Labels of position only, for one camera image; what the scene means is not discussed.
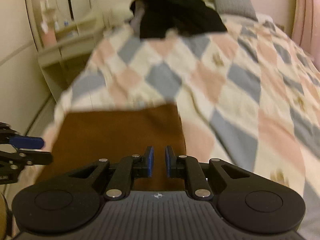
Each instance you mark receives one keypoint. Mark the checkered patchwork quilt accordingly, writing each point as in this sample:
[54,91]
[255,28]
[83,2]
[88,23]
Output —
[225,92]

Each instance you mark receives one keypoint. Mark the pink curtain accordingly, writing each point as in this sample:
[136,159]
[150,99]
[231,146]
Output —
[306,17]

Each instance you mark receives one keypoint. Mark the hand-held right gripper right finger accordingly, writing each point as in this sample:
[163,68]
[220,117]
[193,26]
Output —
[170,160]

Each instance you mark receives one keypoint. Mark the cream garment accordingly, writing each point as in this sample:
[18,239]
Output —
[118,10]

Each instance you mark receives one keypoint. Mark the black garment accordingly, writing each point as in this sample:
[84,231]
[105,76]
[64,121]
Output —
[180,15]

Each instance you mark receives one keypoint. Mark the white pillow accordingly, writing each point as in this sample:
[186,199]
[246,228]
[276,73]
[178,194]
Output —
[266,17]

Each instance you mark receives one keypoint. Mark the grey garment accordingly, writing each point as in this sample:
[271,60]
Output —
[136,21]

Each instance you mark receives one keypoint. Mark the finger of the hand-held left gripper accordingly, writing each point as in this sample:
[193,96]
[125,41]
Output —
[27,142]
[35,158]

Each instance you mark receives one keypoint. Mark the cream dressing table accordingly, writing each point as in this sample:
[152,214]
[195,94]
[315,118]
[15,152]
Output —
[67,47]

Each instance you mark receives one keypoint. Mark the brown garment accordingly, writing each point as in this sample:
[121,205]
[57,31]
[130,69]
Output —
[112,130]

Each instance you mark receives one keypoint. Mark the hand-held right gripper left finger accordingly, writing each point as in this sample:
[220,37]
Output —
[150,160]

